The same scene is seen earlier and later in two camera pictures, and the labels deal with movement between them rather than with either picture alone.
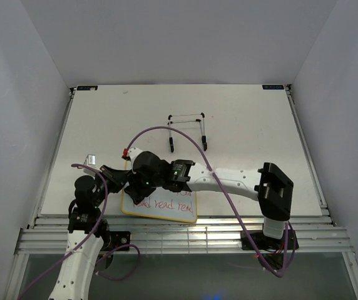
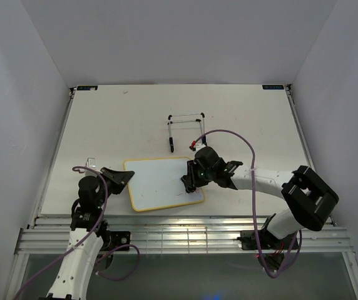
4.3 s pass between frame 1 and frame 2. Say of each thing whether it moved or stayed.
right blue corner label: stayed
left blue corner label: stayed
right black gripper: moved
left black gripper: stayed
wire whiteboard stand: stayed
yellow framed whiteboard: moved
